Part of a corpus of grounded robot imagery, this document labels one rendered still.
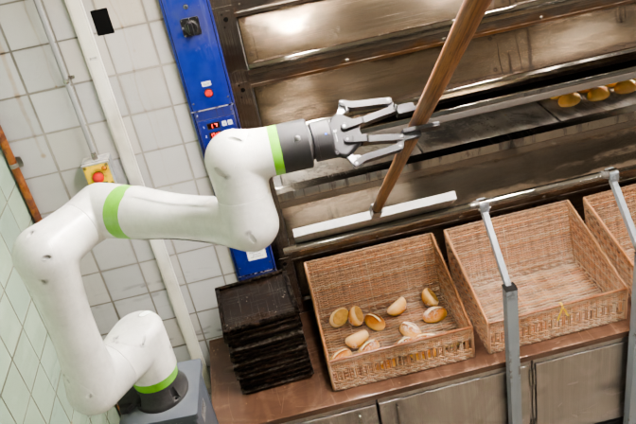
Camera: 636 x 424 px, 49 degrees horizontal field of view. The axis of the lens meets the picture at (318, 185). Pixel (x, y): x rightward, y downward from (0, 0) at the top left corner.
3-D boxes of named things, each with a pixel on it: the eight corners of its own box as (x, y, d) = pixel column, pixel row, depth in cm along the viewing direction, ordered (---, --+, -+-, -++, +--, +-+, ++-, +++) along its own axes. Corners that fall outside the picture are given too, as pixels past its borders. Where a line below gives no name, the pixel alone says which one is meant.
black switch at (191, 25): (184, 37, 235) (175, 6, 229) (202, 33, 235) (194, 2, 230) (184, 40, 231) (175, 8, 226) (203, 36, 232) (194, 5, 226)
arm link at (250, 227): (111, 198, 143) (150, 177, 151) (126, 248, 147) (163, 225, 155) (248, 208, 123) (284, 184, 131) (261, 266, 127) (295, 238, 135)
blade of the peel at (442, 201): (456, 199, 230) (454, 190, 231) (294, 237, 227) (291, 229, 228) (438, 217, 265) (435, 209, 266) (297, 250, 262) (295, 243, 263)
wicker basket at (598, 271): (446, 280, 304) (440, 228, 290) (568, 250, 308) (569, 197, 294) (487, 356, 262) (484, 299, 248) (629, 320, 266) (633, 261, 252)
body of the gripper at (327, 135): (306, 127, 133) (353, 116, 134) (316, 168, 131) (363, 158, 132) (306, 114, 126) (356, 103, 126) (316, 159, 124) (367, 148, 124)
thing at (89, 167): (92, 182, 257) (82, 157, 252) (118, 175, 258) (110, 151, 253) (89, 191, 251) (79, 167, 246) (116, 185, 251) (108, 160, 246)
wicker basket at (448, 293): (312, 311, 301) (301, 260, 287) (438, 281, 304) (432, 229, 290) (331, 394, 259) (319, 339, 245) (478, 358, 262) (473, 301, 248)
